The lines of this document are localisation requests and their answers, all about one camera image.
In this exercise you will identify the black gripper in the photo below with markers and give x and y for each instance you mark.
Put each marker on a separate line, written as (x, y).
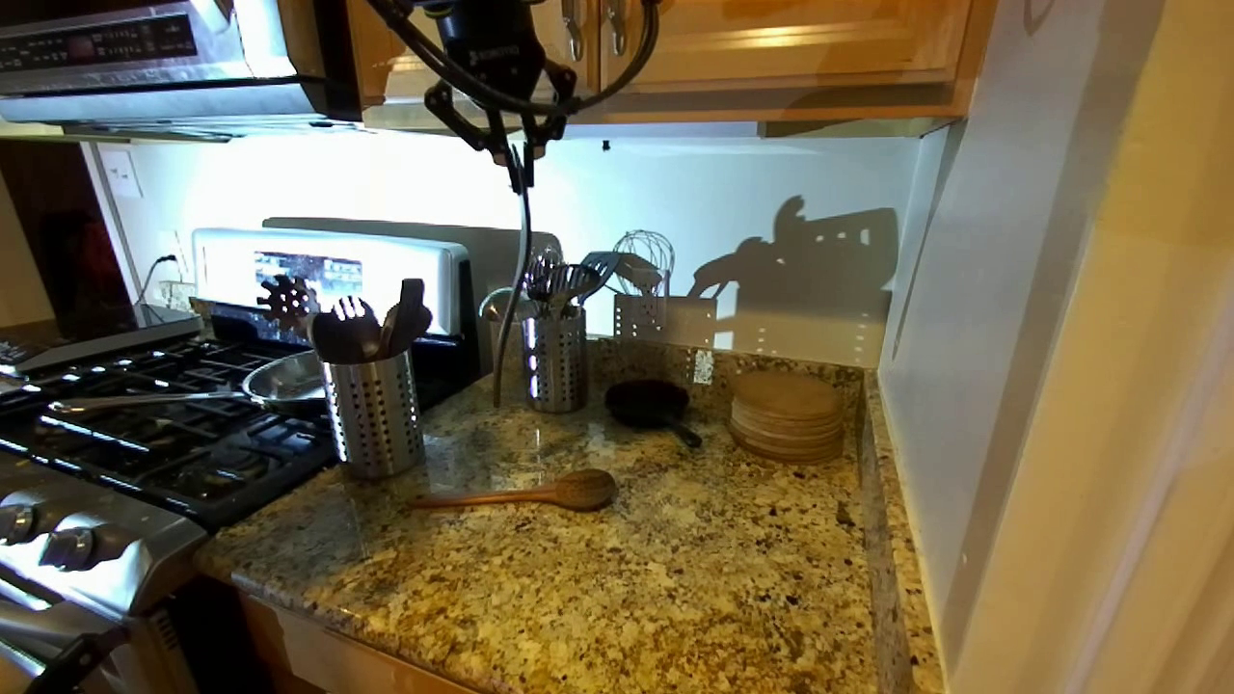
(496, 45)

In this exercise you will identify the small steel cutlery holder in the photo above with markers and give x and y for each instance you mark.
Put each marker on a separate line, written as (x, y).
(554, 358)

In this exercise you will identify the wide perforated steel utensil holder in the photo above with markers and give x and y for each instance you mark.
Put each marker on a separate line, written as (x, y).
(662, 328)

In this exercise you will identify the tall perforated steel cutlery holder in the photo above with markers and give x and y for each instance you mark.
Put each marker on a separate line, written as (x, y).
(370, 411)

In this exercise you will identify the black nylon utensil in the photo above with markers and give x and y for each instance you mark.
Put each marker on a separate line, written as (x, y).
(595, 272)

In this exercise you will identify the dark wooden utensil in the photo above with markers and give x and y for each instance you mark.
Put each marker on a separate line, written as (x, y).
(411, 312)

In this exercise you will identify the black slotted turner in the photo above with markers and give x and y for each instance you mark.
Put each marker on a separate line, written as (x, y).
(344, 334)

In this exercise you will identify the small black cast iron skillet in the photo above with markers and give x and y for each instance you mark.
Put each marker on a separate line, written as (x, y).
(647, 402)

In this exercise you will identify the steel frying pan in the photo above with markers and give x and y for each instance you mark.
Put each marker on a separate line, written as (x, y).
(275, 382)

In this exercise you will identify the perforated wooden spoon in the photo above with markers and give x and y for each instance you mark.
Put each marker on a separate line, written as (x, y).
(554, 491)

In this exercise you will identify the stainless steel microwave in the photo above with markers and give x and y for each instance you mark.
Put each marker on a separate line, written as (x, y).
(130, 59)

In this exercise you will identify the stacked wooden bowls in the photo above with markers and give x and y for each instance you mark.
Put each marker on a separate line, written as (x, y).
(787, 412)

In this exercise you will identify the stainless steel gas range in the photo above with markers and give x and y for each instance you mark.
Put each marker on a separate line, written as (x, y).
(139, 438)

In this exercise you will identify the wooden base cabinet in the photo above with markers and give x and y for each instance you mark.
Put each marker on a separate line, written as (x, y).
(333, 657)

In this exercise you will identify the light wooden wall cabinet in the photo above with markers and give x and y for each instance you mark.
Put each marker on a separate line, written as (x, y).
(785, 53)

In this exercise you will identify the white wall outlet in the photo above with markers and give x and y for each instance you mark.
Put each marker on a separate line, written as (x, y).
(121, 176)

